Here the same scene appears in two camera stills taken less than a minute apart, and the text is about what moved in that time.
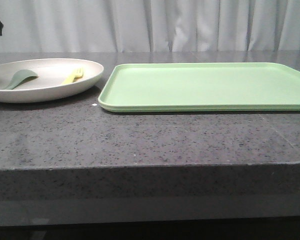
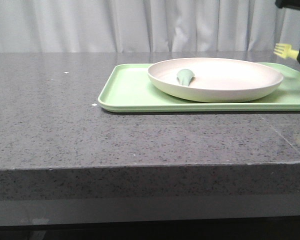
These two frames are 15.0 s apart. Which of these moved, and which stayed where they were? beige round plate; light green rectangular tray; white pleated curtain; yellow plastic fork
Moved: beige round plate; yellow plastic fork
Stayed: light green rectangular tray; white pleated curtain
